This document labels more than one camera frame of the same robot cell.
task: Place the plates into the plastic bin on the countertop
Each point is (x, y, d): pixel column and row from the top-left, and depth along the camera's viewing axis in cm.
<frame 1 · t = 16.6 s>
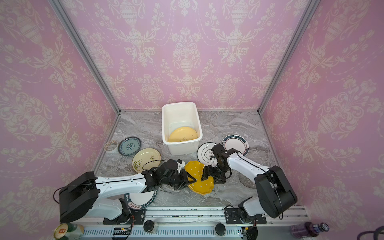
left hand: (196, 184, 74), fingers open
right hand: (207, 180, 82), fingers open
white plastic bin: (175, 114, 110), point 9 cm above the table
pale yellow bear plate: (182, 133, 106), point 3 cm above the table
yellow polka dot plate: (195, 168, 86), point 6 cm above the table
green rim white plate: (140, 201, 80), on the table
white plate black pattern: (204, 152, 99), on the table
cream plate bamboo pattern: (145, 159, 96), on the table
small green rim plate: (237, 142, 103), on the table
teal patterned small plate: (129, 146, 102), on the table

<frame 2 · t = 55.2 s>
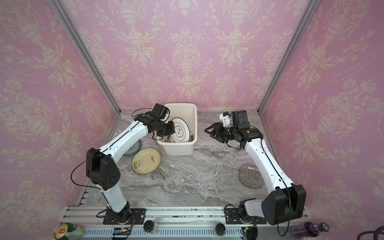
left hand: (175, 131, 86), fingers closed
right hand: (207, 132, 75), fingers open
white plate black pattern: (182, 134, 94), point 13 cm above the table
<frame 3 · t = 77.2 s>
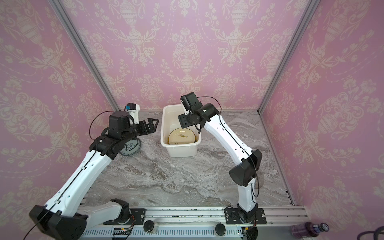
left hand: (151, 122, 72), fingers open
right hand: (187, 118, 79), fingers open
cream plate bamboo pattern: (181, 136, 102), point 5 cm above the table
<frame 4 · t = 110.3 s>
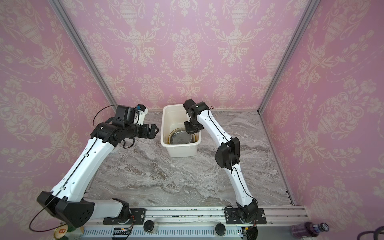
left hand: (150, 129, 74), fingers open
right hand: (191, 131, 91), fingers closed
clear glass plate: (181, 137, 99), point 7 cm above the table
